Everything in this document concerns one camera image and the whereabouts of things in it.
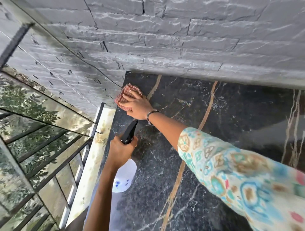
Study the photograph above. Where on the person's left hand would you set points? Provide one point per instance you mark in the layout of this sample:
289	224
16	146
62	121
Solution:
120	152

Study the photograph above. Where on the person's right forearm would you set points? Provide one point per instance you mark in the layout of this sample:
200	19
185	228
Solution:
169	129

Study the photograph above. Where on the black marble table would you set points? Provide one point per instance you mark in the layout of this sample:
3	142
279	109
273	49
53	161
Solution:
226	114

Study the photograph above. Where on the green leafy tree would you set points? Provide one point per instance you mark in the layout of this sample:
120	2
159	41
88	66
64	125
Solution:
23	102

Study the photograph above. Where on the black metal railing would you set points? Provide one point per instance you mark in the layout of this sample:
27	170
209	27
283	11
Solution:
14	44

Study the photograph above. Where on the person's left forearm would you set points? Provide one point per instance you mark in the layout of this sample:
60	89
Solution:
100	197

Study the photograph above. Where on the person's right hand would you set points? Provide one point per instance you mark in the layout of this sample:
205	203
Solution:
138	106

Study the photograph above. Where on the white concrete ledge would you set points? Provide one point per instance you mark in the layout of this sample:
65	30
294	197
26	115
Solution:
95	161

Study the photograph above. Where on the brown checked cloth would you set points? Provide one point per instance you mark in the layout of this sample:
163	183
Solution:
127	88

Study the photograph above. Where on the white spray bottle black head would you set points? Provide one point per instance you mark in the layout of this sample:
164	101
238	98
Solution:
125	177

